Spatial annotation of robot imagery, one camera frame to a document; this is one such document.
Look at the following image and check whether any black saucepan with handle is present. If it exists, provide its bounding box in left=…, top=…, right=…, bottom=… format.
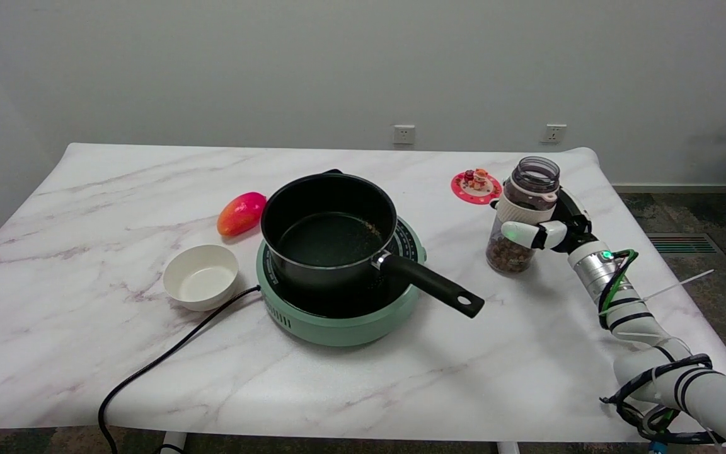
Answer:
left=260, top=169, right=485, bottom=318

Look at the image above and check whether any clear bottle with brown contents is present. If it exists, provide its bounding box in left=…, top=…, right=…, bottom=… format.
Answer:
left=486, top=156, right=561, bottom=274

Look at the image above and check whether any floor vent grille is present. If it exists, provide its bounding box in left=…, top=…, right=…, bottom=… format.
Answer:
left=647, top=234, right=720, bottom=255

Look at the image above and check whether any green induction cooker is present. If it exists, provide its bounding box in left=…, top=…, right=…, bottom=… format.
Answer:
left=256, top=216, right=427, bottom=347

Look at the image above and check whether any red coaster with figurine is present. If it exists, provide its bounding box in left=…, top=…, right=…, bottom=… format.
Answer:
left=451, top=168, right=503, bottom=205

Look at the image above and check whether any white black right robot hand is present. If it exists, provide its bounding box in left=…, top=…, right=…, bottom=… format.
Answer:
left=491, top=187, right=598, bottom=254

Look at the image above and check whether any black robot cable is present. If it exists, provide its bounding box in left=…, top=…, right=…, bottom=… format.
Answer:
left=599, top=354, right=726, bottom=445

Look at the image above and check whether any black power cord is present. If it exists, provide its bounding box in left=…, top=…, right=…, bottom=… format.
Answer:
left=98, top=285, right=262, bottom=454

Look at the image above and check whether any red orange mango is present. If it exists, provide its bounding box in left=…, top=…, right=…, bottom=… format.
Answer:
left=217, top=192, right=267, bottom=238

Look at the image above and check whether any white ceramic bowl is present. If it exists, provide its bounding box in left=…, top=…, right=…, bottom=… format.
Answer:
left=163, top=245, right=239, bottom=311

